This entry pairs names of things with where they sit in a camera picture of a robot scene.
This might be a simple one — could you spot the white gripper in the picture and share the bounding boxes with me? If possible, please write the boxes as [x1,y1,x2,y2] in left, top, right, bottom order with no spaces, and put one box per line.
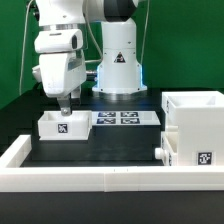
[35,29,86,116]

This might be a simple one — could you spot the white drawer cabinet box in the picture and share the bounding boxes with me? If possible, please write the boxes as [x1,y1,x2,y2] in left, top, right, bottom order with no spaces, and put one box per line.
[161,91,224,166]

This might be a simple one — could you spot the white front drawer tray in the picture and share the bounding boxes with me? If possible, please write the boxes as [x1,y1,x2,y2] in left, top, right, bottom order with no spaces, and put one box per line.
[155,132,177,166]

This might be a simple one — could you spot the white drawer tray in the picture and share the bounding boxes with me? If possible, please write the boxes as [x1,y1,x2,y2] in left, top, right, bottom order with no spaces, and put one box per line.
[38,111,92,140]
[155,132,177,166]

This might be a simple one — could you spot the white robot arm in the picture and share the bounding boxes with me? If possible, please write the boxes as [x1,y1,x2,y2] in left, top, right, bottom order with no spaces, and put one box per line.
[35,0,147,116]

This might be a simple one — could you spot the white rear drawer tray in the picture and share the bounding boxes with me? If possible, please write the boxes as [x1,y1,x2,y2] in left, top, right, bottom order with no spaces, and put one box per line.
[38,111,92,140]

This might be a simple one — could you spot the white marker tag plate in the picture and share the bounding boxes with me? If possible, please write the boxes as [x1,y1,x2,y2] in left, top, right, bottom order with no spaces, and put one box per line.
[92,111,160,126]

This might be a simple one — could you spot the black cables at base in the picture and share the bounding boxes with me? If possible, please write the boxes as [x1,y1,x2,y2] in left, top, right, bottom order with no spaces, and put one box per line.
[85,69,99,82]

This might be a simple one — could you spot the white U-shaped border frame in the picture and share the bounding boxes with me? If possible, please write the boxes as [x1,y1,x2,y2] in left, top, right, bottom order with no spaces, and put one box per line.
[0,135,224,192]

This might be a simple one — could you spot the white hanging cable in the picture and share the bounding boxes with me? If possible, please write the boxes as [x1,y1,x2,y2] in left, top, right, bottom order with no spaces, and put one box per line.
[18,0,36,96]

